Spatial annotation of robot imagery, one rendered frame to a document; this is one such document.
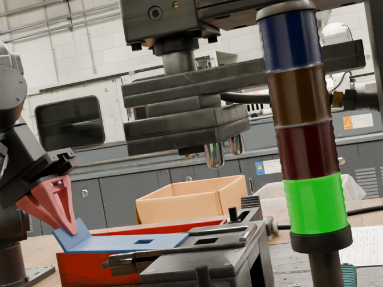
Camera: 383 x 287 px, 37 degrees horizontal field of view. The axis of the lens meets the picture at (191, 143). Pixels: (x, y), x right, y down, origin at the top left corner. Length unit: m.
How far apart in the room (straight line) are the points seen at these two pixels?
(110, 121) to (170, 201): 2.84
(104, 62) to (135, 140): 7.39
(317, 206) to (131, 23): 0.34
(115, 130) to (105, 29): 2.55
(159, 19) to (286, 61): 0.28
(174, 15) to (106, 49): 7.36
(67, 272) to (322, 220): 0.61
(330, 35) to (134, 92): 4.77
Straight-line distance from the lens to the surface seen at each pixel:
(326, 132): 0.36
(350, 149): 5.10
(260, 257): 0.70
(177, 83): 0.61
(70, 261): 0.91
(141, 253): 0.67
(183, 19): 0.61
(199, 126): 0.57
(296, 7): 0.36
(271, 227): 1.01
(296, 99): 0.36
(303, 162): 0.36
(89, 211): 5.97
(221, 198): 2.96
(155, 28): 0.62
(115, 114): 5.71
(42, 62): 8.48
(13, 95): 0.69
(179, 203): 2.99
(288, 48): 0.36
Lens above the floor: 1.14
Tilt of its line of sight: 3 degrees down
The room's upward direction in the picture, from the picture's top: 10 degrees counter-clockwise
